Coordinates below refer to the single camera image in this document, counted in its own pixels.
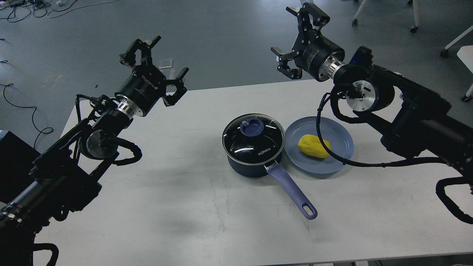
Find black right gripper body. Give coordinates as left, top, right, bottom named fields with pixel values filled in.
left=295, top=35, right=345, bottom=82

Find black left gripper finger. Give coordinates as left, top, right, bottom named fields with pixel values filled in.
left=161, top=67, right=189, bottom=107
left=119, top=35, right=162, bottom=68

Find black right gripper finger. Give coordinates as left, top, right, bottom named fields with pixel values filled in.
left=286, top=2, right=330, bottom=44
left=270, top=47, right=302, bottom=80

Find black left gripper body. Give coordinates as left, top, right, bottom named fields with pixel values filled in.
left=115, top=65, right=167, bottom=117

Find glass pot lid purple knob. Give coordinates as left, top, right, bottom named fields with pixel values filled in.
left=222, top=113, right=286, bottom=166

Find yellow potato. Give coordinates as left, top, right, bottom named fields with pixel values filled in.
left=297, top=134, right=330, bottom=159

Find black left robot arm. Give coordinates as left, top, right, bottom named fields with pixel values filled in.
left=1, top=36, right=188, bottom=266

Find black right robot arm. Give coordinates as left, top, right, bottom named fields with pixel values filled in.
left=271, top=2, right=473, bottom=224

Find blue plastic plate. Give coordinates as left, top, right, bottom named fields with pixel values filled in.
left=285, top=116, right=354, bottom=174

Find white chair leg with caster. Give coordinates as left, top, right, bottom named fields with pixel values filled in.
left=351, top=0, right=420, bottom=34

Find white chair base right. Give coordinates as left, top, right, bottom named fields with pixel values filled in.
left=440, top=25, right=473, bottom=103

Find black box at left edge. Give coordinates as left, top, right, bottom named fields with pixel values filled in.
left=0, top=130, right=40, bottom=204

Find dark blue saucepan purple handle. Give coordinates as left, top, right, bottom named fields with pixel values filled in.
left=222, top=113, right=318, bottom=219

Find black cable on floor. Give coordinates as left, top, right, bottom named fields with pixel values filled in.
left=0, top=83, right=54, bottom=149

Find tangled cables on floor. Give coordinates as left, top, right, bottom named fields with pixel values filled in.
left=0, top=0, right=120, bottom=23

